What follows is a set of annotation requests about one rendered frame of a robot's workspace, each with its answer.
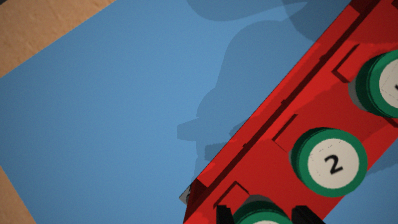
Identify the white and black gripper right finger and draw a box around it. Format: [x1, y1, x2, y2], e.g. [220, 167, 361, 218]
[291, 205, 326, 224]

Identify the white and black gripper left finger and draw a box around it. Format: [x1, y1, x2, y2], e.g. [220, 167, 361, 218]
[216, 205, 235, 224]

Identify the green screw cap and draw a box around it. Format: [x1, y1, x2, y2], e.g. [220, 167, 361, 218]
[291, 127, 368, 198]
[355, 49, 398, 119]
[233, 201, 293, 224]

